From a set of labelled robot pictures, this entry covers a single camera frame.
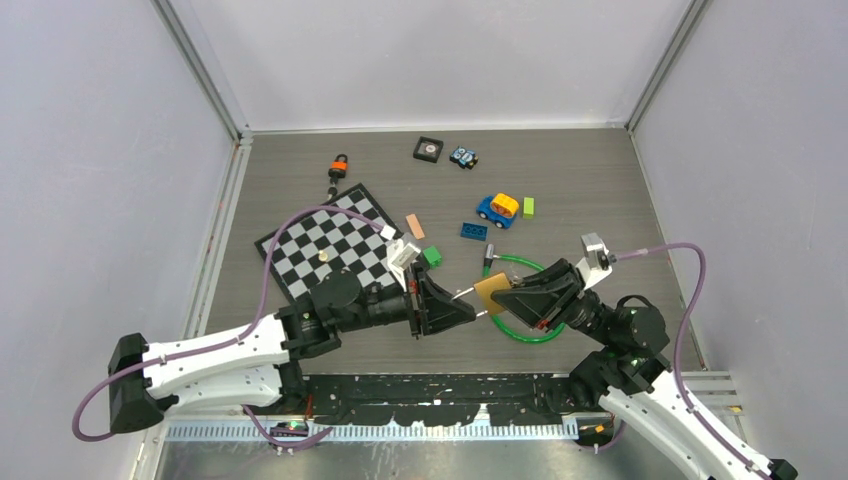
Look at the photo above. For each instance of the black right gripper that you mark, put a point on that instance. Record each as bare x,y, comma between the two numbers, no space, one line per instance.
545,298

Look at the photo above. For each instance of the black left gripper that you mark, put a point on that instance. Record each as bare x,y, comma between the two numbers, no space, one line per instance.
434,309

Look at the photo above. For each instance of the brass padlock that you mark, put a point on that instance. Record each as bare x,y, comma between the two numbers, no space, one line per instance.
485,289

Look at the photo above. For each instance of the green cable lock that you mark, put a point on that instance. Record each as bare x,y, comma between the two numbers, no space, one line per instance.
523,313

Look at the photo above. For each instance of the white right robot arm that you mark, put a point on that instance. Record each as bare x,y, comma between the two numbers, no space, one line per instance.
630,377

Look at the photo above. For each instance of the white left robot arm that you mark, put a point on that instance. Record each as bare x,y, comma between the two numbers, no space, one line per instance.
259,366

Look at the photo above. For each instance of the lime green block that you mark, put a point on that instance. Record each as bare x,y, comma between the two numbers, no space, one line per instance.
528,207

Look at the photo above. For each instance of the blue yellow toy car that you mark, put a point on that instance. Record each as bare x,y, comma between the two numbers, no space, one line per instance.
500,209

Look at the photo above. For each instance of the green toy brick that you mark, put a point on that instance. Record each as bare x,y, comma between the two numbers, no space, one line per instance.
432,256

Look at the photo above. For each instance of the blue toy brick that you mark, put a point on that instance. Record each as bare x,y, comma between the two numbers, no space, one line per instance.
473,231

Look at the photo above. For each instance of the small wooden block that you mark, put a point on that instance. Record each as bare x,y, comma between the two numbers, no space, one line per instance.
415,226

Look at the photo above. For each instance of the orange black padlock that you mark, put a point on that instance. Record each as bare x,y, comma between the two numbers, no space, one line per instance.
338,169

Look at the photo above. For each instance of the blue owl toy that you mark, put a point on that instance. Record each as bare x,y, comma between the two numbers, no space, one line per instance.
464,158

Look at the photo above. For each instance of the black square box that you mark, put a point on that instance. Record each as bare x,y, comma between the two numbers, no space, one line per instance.
428,149

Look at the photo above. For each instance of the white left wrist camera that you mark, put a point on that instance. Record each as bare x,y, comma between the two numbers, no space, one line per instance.
402,251

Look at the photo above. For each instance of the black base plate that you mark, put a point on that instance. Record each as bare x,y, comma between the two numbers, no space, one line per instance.
433,399

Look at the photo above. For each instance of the aluminium frame rail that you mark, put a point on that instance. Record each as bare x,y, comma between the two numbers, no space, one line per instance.
215,241

